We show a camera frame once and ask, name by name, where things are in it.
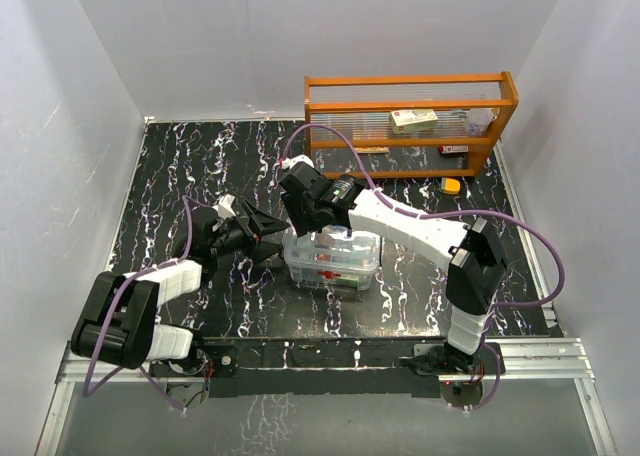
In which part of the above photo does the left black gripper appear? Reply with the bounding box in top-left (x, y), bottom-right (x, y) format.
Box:
top-left (211, 201), bottom-right (291, 264)

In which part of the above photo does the clear kit lid black handle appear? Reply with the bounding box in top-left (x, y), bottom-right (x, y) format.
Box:
top-left (282, 226), bottom-right (382, 271)

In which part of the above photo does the clear plastic medicine kit box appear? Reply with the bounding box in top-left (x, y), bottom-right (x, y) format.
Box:
top-left (283, 246), bottom-right (381, 291)

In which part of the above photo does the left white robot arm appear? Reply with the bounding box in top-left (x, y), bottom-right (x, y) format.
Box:
top-left (70, 195), bottom-right (289, 375)

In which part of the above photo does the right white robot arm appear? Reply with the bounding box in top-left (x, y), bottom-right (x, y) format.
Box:
top-left (279, 156), bottom-right (506, 373)

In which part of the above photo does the beige medicine box on shelf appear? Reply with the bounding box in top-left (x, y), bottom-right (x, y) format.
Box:
top-left (389, 109), bottom-right (439, 135)

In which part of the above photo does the flat wooden piece under shelf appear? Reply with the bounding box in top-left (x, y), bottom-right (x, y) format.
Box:
top-left (355, 146), bottom-right (390, 155)

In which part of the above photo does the yellow grey small device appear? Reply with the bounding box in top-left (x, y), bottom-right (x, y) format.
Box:
top-left (440, 177), bottom-right (461, 195)

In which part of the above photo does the red white box under shelf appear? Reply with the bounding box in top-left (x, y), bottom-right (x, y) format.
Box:
top-left (438, 145), bottom-right (469, 157)

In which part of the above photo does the orange wooden shelf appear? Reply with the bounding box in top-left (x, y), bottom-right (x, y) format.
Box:
top-left (304, 71), bottom-right (519, 178)

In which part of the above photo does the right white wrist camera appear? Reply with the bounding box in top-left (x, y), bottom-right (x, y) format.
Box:
top-left (279, 154), bottom-right (314, 171)

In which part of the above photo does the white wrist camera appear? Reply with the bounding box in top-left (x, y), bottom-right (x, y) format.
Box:
top-left (215, 194), bottom-right (236, 220)
top-left (279, 154), bottom-right (314, 171)

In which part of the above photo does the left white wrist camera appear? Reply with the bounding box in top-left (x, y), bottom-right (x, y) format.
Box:
top-left (215, 194), bottom-right (236, 220)

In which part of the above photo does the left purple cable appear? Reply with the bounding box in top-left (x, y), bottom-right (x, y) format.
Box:
top-left (83, 195), bottom-right (196, 397)

